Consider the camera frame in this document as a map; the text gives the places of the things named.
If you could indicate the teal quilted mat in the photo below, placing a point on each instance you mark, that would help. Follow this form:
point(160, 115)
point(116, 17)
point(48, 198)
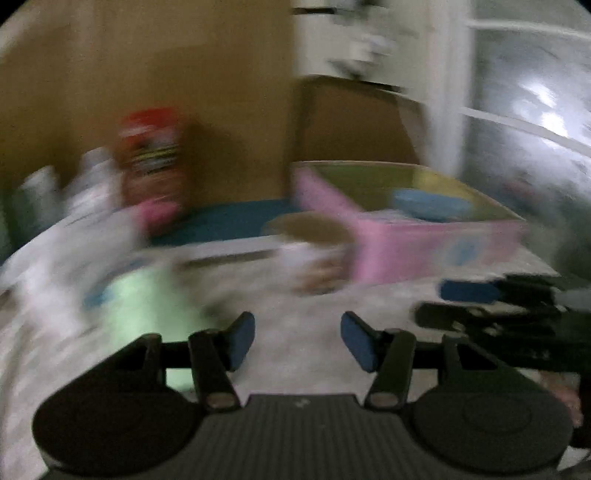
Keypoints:
point(224, 222)

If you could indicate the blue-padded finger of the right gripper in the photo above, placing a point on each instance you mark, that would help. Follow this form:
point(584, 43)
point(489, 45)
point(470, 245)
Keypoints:
point(469, 292)

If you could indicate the person's right hand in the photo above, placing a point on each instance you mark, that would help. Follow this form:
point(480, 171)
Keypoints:
point(560, 388)

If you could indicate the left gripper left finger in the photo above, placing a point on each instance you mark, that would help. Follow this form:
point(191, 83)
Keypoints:
point(213, 354)

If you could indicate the light green soft cloth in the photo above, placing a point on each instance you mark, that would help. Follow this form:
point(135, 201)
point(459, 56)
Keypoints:
point(138, 313)

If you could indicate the teal printed sponge pack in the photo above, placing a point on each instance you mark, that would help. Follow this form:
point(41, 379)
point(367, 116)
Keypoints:
point(431, 207)

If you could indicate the pink macaron tin box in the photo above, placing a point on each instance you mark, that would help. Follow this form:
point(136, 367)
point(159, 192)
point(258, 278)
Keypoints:
point(360, 195)

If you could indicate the white tissue pack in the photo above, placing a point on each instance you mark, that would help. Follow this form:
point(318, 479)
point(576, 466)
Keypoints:
point(69, 249)

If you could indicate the brown cardboard sheet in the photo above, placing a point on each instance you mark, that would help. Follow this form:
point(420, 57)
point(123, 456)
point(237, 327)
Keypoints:
point(72, 70)

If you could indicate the white round snack can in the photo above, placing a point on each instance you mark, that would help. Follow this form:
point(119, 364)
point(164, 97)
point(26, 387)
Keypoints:
point(314, 252)

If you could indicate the red snack box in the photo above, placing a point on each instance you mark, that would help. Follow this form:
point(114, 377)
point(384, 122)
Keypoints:
point(149, 156)

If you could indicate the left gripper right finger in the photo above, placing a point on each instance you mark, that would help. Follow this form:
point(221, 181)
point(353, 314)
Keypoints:
point(387, 353)

